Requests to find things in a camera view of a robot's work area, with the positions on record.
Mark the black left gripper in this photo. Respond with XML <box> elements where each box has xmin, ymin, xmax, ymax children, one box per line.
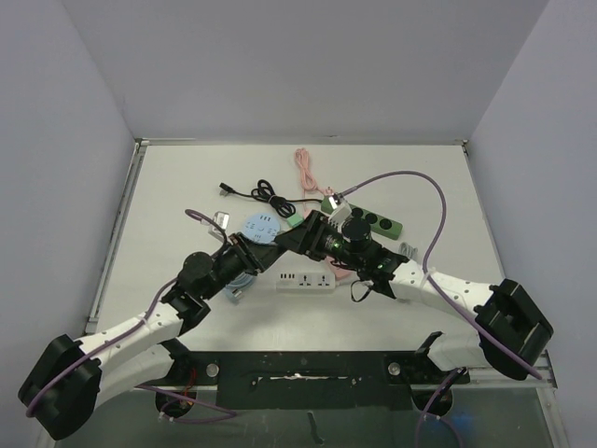
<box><xmin>201</xmin><ymin>231</ymin><xmax>285</xmax><ymax>301</ymax></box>

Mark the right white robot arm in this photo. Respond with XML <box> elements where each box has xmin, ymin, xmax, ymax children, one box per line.
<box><xmin>274</xmin><ymin>211</ymin><xmax>554</xmax><ymax>382</ymax></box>

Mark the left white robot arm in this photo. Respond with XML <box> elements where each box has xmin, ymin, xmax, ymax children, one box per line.
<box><xmin>18</xmin><ymin>233</ymin><xmax>285</xmax><ymax>441</ymax></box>

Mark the round blue power strip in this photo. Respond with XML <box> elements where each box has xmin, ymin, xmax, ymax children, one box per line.
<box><xmin>241</xmin><ymin>213</ymin><xmax>281</xmax><ymax>244</ymax></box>

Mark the white power strip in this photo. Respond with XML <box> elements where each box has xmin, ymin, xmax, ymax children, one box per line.
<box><xmin>275</xmin><ymin>272</ymin><xmax>336</xmax><ymax>295</ymax></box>

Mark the pink power strip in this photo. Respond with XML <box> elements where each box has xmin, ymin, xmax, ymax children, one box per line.
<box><xmin>326</xmin><ymin>258</ymin><xmax>354</xmax><ymax>284</ymax></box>

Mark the green power strip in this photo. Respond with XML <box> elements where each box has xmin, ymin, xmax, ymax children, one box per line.
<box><xmin>349</xmin><ymin>203</ymin><xmax>403</xmax><ymax>241</ymax></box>

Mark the coiled light blue cable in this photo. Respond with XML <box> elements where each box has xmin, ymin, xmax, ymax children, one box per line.
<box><xmin>222</xmin><ymin>274</ymin><xmax>257</xmax><ymax>304</ymax></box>

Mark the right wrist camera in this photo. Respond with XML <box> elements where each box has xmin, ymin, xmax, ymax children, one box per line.
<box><xmin>327</xmin><ymin>193</ymin><xmax>352</xmax><ymax>227</ymax></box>

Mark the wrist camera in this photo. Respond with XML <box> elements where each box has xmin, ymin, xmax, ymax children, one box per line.
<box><xmin>208</xmin><ymin>211</ymin><xmax>229</xmax><ymax>242</ymax></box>
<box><xmin>327</xmin><ymin>193</ymin><xmax>352</xmax><ymax>227</ymax></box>

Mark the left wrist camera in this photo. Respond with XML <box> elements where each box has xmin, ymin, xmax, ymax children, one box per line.
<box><xmin>208</xmin><ymin>211</ymin><xmax>229</xmax><ymax>242</ymax></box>

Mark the black coiled cable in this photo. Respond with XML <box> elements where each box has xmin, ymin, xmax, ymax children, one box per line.
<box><xmin>217</xmin><ymin>180</ymin><xmax>323</xmax><ymax>218</ymax></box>

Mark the pink cable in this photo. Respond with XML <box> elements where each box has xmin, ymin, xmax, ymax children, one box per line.
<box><xmin>293</xmin><ymin>147</ymin><xmax>338</xmax><ymax>211</ymax></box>

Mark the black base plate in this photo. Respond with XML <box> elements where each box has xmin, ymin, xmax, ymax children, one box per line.
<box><xmin>154</xmin><ymin>351</ymin><xmax>447</xmax><ymax>411</ymax></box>

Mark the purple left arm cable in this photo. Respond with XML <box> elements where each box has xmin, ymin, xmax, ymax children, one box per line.
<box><xmin>25</xmin><ymin>208</ymin><xmax>239</xmax><ymax>426</ymax></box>

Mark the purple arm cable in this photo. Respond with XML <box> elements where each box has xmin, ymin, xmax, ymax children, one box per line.
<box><xmin>25</xmin><ymin>208</ymin><xmax>239</xmax><ymax>426</ymax></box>
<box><xmin>340</xmin><ymin>170</ymin><xmax>545</xmax><ymax>448</ymax></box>

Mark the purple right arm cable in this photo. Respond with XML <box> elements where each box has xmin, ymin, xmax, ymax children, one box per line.
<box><xmin>340</xmin><ymin>170</ymin><xmax>545</xmax><ymax>448</ymax></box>

